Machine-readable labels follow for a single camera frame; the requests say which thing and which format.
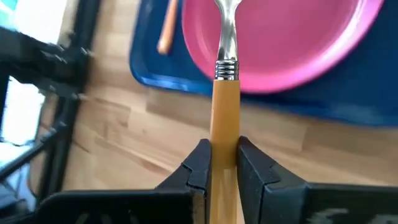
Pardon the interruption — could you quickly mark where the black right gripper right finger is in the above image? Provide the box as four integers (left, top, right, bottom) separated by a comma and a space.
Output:
238, 136, 398, 224

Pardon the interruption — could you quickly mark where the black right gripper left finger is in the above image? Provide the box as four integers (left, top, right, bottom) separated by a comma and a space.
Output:
37, 138, 213, 224

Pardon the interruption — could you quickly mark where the spoon with wooden handle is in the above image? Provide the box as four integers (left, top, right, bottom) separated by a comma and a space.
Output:
208, 0, 244, 224

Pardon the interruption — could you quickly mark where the blue plastic tray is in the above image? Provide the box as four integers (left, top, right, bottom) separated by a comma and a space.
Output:
129, 0, 398, 128

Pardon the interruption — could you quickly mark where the pink round plate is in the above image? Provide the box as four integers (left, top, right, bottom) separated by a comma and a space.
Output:
182, 0, 386, 95

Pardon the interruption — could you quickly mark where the fork with wooden handle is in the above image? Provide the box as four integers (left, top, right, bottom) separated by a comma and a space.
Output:
157, 0, 180, 56

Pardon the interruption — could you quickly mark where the black aluminium table frame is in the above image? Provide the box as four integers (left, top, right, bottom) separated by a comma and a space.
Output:
0, 0, 103, 218

